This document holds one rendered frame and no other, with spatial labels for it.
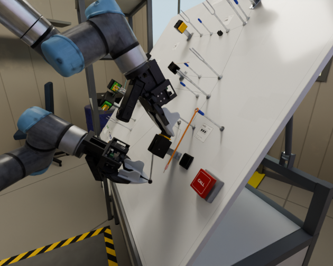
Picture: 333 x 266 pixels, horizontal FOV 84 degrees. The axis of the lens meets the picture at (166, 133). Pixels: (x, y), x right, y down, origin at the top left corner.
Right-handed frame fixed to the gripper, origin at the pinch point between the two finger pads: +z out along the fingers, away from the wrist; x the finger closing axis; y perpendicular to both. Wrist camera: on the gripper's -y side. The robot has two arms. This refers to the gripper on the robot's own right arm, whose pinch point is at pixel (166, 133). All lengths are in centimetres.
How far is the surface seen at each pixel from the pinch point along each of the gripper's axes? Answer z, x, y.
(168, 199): 13.2, -7.2, -11.9
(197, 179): 6.0, -16.5, -4.5
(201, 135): 4.5, -6.4, 6.8
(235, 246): 42.2, -13.9, -4.4
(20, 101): -38, 300, -76
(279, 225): 53, -15, 14
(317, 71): -3.6, -27.4, 25.6
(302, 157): 164, 55, 140
